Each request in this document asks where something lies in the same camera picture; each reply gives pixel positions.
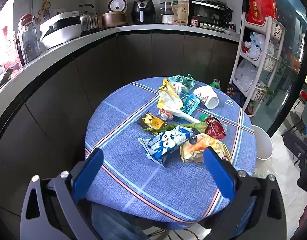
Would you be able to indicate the person's right leg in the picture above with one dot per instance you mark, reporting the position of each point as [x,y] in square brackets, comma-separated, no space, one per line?
[244,220]

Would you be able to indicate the white waste bin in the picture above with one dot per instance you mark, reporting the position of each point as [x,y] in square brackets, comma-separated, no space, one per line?
[263,142]

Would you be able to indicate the yellow orange chip packet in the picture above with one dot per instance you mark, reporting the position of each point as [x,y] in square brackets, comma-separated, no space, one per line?
[196,150]

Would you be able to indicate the black yellow snack packet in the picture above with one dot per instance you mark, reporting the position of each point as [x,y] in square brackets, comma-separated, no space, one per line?
[149,121]

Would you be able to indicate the white plastic wrapper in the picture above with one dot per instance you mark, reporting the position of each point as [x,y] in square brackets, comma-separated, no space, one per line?
[186,117]

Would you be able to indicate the black toaster oven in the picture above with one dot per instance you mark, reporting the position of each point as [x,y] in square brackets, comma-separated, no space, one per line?
[208,12]

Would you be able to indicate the flat green box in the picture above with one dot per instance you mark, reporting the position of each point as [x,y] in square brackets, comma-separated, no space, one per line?
[213,27]

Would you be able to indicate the red box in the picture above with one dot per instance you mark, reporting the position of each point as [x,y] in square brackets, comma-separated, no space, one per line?
[8,47]

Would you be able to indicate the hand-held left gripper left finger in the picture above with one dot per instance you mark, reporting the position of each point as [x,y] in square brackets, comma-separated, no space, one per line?
[89,172]

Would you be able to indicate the person's leg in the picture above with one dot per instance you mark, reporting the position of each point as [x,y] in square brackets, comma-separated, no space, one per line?
[244,220]
[113,220]

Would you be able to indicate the yellow white wrapper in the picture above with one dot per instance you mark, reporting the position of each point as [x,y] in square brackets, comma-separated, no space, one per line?
[168,97]

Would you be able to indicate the white paper cup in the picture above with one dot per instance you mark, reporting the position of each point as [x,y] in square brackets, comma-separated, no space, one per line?
[206,96]

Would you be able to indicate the black air fryer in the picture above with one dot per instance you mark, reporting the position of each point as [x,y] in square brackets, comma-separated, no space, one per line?
[142,10]

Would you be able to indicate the person's left leg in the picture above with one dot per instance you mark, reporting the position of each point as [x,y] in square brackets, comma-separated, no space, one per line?
[113,220]

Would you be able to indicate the navy bag with orange print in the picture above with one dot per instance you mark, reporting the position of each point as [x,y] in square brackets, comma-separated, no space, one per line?
[234,93]

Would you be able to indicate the gold rice cooker white lid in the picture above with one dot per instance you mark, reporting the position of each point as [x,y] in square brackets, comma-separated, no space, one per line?
[113,20]

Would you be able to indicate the long green wrapper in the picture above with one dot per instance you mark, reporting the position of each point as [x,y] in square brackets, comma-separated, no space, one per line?
[168,127]

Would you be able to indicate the red gift bag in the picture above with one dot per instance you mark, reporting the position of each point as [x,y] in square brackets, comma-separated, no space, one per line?
[259,5]

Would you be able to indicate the dark red snack packet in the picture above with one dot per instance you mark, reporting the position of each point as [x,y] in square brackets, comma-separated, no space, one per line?
[216,128]

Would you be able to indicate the white multi cooker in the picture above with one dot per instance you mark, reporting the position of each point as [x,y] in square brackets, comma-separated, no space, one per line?
[58,30]

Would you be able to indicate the steel kettle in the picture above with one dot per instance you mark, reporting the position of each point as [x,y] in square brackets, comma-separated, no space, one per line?
[88,21]

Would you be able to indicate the white orange crumpled wrapper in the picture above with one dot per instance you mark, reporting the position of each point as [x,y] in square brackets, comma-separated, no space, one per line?
[164,113]

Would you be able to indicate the white storage rack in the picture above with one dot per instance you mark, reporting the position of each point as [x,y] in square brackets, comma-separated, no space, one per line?
[243,42]

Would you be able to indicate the white stacked steamer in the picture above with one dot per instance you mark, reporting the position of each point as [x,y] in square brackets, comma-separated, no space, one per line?
[167,17]

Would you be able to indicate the clear white plastic bags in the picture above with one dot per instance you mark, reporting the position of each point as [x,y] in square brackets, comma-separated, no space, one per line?
[246,75]

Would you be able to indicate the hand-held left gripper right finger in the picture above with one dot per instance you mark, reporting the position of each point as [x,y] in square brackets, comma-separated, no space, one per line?
[218,172]

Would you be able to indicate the glass jar with red lid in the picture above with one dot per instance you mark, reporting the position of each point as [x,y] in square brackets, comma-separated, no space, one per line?
[31,45]

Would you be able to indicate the green plastic jug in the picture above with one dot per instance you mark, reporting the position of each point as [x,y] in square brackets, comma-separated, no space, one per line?
[214,83]

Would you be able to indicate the small red jar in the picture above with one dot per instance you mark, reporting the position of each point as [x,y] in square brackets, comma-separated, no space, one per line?
[194,22]

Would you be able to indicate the dark kitchen cabinet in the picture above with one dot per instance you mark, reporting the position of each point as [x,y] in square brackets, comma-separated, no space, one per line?
[68,92]

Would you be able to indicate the teal blue foil wrapper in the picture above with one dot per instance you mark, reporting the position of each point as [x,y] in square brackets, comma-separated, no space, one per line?
[189,103]

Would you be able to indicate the white blue plastic bags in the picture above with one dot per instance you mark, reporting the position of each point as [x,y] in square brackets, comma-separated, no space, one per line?
[258,45]

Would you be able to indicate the glass sliding door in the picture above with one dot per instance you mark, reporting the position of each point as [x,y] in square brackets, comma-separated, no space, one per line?
[288,80]

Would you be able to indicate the blue white cartoon packet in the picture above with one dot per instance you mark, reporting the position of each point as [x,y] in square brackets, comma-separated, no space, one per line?
[166,140]

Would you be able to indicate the brown paper food bag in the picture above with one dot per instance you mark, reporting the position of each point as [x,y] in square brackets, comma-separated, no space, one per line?
[179,12]

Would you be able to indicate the round table with blue cloth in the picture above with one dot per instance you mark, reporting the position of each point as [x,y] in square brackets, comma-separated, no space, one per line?
[123,120]

